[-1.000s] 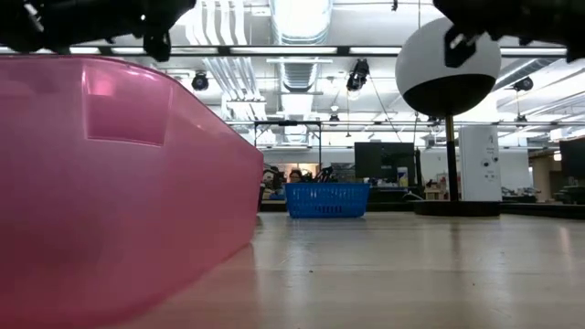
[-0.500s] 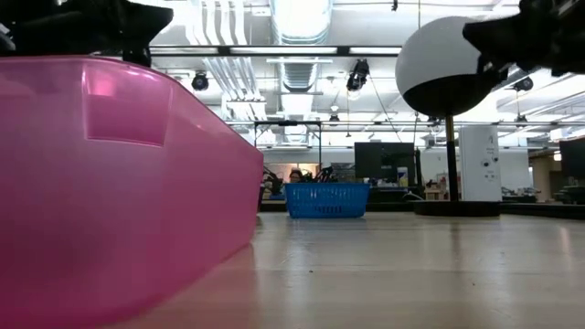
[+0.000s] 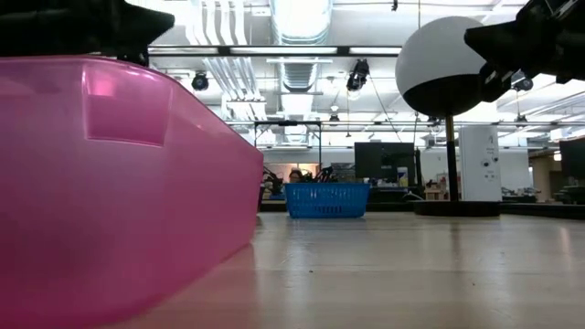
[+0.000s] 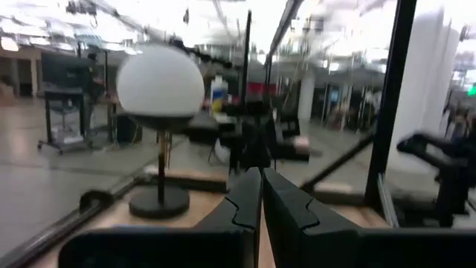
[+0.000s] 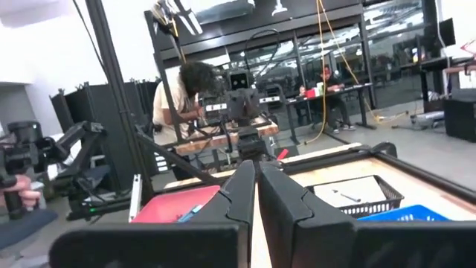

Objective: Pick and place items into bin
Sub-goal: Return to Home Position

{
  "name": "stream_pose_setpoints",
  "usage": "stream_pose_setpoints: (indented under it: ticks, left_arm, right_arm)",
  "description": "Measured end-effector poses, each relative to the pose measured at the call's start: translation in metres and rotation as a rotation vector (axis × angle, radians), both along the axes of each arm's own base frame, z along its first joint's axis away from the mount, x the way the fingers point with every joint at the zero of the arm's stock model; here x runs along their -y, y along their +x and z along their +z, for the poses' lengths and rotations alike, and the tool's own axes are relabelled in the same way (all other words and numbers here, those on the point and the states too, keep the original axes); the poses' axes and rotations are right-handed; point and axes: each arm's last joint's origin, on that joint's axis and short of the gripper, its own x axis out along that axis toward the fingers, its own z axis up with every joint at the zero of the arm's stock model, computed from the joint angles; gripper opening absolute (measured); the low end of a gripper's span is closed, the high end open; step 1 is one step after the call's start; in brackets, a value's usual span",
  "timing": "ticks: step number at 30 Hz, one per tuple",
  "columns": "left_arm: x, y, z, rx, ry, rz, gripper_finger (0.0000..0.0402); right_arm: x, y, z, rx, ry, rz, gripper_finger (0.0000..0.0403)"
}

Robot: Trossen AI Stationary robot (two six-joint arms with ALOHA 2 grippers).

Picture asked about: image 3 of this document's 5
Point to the white globe table lamp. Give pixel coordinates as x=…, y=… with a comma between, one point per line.
x=434, y=59

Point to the blue plastic mesh basket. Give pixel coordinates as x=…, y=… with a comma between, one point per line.
x=326, y=201

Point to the black computer monitor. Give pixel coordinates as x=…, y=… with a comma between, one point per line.
x=572, y=157
x=381, y=160

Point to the black aluminium table frame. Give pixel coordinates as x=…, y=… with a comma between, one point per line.
x=539, y=210

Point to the black background robot arm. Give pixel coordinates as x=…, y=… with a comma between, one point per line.
x=272, y=180
x=320, y=176

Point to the person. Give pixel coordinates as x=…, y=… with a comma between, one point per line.
x=295, y=176

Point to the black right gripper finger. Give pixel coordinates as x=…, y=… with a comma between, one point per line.
x=496, y=82
x=500, y=43

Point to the translucent pink plastic bin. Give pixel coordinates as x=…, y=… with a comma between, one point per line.
x=114, y=205

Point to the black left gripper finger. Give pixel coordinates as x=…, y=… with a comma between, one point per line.
x=135, y=57
x=141, y=23

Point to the silver ceiling air duct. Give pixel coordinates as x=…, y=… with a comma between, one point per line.
x=299, y=18

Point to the black overhead beam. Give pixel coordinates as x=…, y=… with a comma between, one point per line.
x=274, y=50

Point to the black background rig frame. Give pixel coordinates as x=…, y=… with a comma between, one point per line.
x=288, y=123

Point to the black hanging ceiling camera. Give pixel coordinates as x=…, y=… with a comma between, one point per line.
x=524, y=84
x=358, y=75
x=199, y=81

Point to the white cabinet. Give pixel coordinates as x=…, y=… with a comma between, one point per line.
x=480, y=164

